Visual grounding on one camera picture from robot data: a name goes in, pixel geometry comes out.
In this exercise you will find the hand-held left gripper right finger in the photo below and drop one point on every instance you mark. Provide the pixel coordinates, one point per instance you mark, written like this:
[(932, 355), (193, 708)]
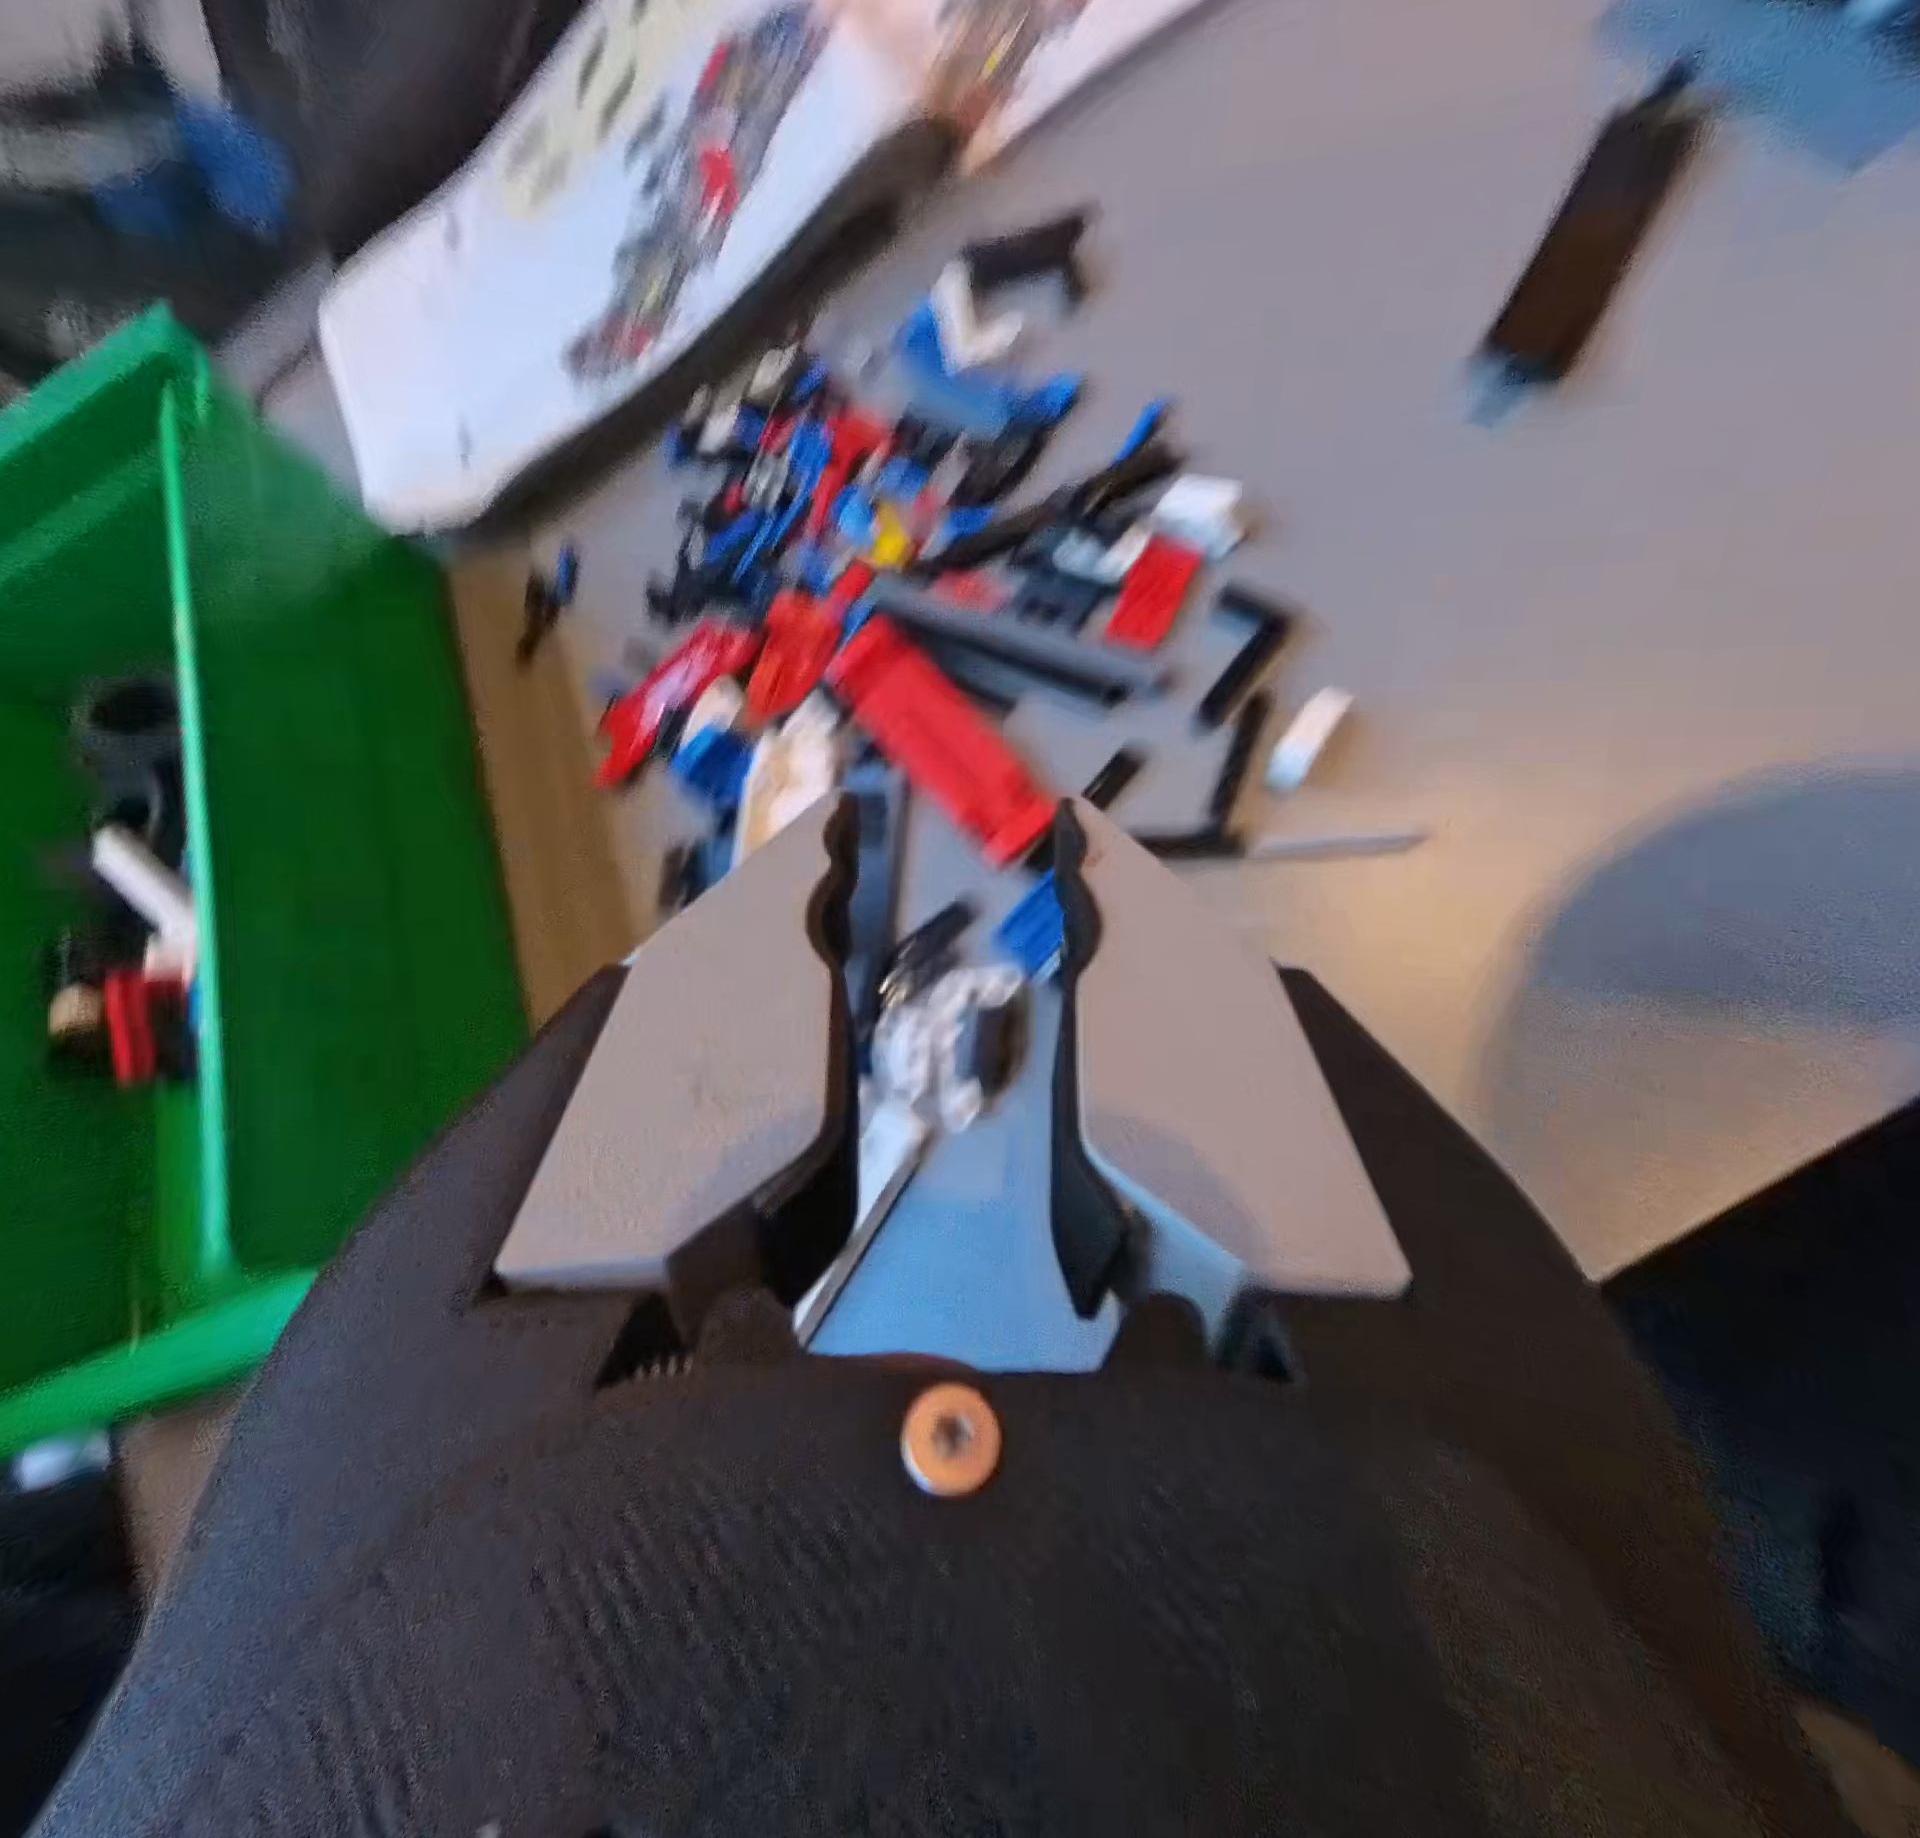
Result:
[(1231, 1119)]

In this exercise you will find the grey desk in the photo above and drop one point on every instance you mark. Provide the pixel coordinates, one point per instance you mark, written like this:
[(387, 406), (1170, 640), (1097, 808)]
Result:
[(1425, 592)]

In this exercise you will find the black curved toy panel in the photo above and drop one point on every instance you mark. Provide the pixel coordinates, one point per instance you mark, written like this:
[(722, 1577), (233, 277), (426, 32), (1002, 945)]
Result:
[(1591, 232)]

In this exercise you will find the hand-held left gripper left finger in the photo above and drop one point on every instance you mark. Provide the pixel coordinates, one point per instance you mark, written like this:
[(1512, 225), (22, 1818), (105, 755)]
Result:
[(690, 1102)]

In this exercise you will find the black toy set box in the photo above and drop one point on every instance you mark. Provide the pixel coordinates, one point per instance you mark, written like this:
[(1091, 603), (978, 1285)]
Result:
[(375, 69)]

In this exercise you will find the black white red toy pieces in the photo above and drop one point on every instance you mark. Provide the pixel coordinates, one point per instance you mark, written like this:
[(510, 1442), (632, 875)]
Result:
[(134, 998)]

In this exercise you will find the pile of loose toy pieces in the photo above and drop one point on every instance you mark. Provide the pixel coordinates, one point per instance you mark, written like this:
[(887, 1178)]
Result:
[(931, 728)]

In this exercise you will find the green storage bin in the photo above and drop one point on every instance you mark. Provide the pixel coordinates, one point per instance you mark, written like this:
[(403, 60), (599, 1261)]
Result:
[(344, 818)]

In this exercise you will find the open instruction booklet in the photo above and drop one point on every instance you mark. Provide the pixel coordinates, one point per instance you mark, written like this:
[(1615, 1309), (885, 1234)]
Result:
[(495, 368)]

